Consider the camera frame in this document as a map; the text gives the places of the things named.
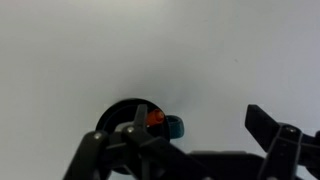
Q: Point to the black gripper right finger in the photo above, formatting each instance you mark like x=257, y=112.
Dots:
x=278, y=146

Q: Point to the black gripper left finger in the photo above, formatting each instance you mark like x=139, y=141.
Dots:
x=100, y=156

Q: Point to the red marker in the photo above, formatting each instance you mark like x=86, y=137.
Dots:
x=155, y=117

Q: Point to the dark green enamel mug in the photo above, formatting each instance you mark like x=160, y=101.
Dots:
x=113, y=113

